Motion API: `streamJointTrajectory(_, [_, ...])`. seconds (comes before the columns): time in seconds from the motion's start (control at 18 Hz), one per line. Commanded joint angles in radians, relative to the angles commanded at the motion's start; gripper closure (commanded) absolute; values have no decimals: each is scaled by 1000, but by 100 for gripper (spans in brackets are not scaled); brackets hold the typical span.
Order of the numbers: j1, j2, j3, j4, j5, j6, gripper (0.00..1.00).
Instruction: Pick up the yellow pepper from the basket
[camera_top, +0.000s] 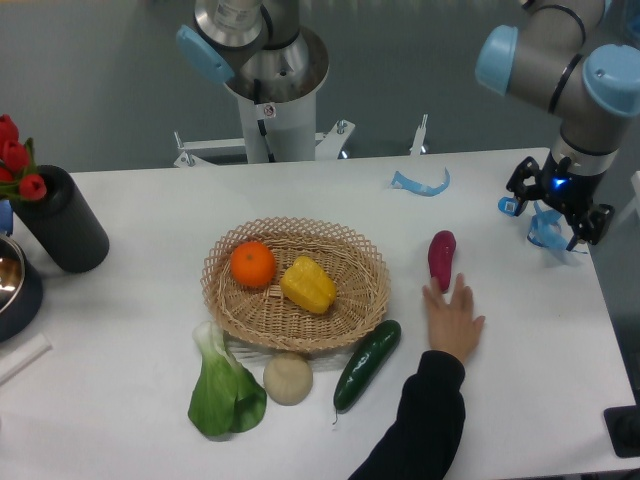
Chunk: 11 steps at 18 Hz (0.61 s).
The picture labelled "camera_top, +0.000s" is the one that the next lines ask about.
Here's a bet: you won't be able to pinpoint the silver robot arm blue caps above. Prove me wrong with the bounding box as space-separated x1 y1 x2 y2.
475 1 639 248

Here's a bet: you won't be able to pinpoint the yellow bell pepper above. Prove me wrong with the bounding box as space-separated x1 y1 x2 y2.
280 256 337 314

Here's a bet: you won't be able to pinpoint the black cylindrical vase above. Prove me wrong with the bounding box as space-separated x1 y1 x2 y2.
11 165 110 273

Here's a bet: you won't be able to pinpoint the woven wicker basket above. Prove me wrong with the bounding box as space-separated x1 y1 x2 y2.
201 217 390 352

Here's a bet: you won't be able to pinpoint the blue tape strip near gripper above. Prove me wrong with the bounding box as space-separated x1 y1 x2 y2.
527 201 586 254

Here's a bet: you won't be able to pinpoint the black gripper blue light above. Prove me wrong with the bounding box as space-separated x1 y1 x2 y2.
506 153 614 251

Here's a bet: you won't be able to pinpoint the blue tape strip on table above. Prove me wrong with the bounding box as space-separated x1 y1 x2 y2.
389 168 451 197

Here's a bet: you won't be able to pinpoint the green bok choy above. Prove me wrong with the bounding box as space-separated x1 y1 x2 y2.
188 321 267 437

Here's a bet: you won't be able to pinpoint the metal bowl dark rim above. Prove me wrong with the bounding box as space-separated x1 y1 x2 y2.
0 235 43 342

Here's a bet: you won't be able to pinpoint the red artificial tulips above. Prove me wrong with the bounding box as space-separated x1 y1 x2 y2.
0 114 47 202

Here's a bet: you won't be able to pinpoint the black sleeved forearm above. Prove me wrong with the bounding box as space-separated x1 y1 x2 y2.
350 351 466 479

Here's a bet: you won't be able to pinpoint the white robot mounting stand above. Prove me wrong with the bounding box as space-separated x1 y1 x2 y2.
172 94 429 168

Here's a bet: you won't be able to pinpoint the orange fruit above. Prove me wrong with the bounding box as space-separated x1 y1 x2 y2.
230 241 277 288

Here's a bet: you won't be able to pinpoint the green cucumber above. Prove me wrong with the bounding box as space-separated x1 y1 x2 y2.
333 319 402 413

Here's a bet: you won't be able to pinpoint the person's bare hand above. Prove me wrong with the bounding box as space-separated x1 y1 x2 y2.
422 274 485 364

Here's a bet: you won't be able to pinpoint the beige steamed bun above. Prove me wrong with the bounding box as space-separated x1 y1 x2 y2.
263 352 313 406

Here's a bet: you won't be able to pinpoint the black device at right edge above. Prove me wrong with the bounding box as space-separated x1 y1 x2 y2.
604 405 639 458

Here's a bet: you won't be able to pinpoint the purple sweet potato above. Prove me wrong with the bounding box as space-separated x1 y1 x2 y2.
428 230 457 292

